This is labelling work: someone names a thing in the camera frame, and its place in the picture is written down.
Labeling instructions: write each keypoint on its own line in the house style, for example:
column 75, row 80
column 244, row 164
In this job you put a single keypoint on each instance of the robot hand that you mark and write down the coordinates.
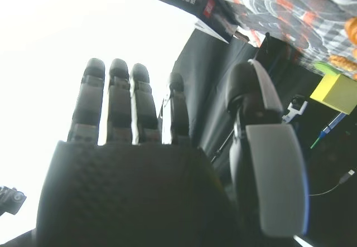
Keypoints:
column 134, row 191

